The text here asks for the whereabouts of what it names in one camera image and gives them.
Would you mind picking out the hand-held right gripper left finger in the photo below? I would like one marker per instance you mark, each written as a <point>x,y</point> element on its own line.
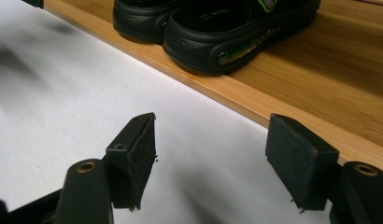
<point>135,161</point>

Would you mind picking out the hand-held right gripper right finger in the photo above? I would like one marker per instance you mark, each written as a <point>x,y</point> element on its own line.
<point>300,161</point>

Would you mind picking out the wooden three-tier shoe rack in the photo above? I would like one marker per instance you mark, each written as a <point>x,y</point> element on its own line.
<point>320,93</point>

